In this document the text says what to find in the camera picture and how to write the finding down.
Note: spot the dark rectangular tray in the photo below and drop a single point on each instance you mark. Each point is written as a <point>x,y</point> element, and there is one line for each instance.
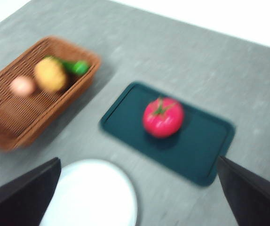
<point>191,153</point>

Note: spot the brown wicker basket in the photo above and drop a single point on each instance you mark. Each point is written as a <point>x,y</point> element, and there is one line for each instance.
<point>19,113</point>

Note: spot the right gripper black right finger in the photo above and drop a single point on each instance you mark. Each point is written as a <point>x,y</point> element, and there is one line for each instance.
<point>255,197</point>

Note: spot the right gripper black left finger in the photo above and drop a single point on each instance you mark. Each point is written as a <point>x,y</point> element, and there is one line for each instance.
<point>17,202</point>

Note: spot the pale pink toy egg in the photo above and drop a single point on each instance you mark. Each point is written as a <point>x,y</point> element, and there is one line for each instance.
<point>22,86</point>

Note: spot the red toy tomato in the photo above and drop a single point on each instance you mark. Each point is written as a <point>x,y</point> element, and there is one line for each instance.
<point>164,118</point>

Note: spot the grey round plate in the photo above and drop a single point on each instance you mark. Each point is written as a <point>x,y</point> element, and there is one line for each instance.
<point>90,195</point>

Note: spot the green toy pepper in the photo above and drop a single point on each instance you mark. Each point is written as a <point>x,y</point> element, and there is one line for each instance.
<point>79,67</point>

